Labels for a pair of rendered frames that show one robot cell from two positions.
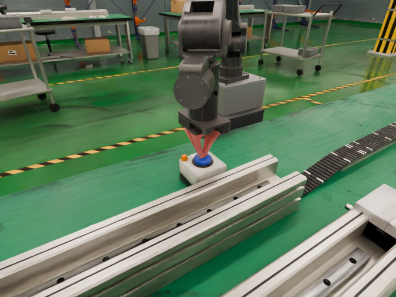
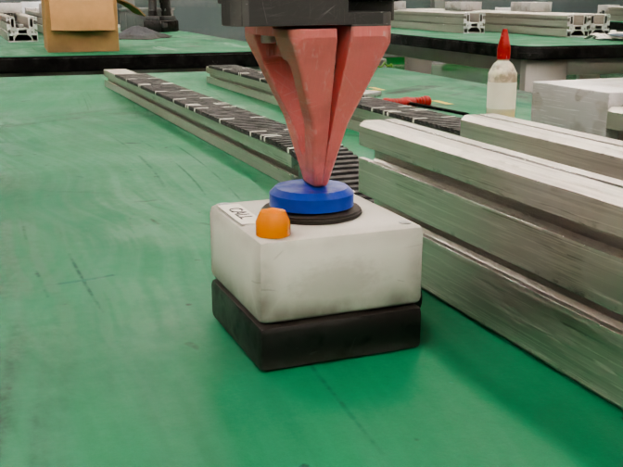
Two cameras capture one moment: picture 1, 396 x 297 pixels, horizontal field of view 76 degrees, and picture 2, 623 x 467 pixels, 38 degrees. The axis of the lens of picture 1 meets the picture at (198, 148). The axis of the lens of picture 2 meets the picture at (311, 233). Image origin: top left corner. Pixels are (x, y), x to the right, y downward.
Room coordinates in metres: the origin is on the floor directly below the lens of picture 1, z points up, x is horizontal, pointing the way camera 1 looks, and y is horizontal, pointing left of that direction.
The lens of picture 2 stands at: (0.40, 0.40, 0.94)
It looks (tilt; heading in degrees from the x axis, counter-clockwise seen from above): 15 degrees down; 280
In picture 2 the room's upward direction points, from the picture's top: straight up
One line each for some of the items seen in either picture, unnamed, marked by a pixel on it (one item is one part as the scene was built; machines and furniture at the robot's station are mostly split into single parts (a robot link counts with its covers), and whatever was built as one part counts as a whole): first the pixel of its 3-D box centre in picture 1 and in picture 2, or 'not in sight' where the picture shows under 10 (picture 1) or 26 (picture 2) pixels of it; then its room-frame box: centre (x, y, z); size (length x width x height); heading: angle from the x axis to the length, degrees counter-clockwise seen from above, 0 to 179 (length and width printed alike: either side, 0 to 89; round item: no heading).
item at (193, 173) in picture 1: (204, 174); (327, 268); (0.46, -0.01, 0.81); 0.10 x 0.08 x 0.06; 32
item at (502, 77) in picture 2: not in sight; (502, 75); (0.36, -0.81, 0.84); 0.04 x 0.04 x 0.12
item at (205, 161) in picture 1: (202, 160); (311, 205); (0.47, -0.01, 0.84); 0.04 x 0.04 x 0.02
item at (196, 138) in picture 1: (200, 136); (290, 85); (0.48, 0.00, 0.90); 0.07 x 0.07 x 0.09; 32
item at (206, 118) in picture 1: (203, 106); not in sight; (0.47, -0.01, 0.97); 0.10 x 0.07 x 0.07; 32
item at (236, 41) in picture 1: (233, 46); not in sight; (0.93, -0.12, 1.00); 0.09 x 0.05 x 0.10; 167
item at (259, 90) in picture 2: not in sight; (311, 101); (0.62, -0.86, 0.79); 0.96 x 0.04 x 0.03; 122
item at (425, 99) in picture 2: not in sight; (433, 107); (0.45, -0.86, 0.79); 0.16 x 0.08 x 0.02; 127
